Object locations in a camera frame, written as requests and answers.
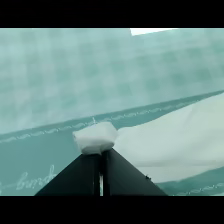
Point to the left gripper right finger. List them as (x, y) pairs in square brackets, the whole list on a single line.
[(126, 178)]

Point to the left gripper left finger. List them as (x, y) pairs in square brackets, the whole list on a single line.
[(76, 178)]

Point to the white shirt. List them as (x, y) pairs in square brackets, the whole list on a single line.
[(173, 140)]

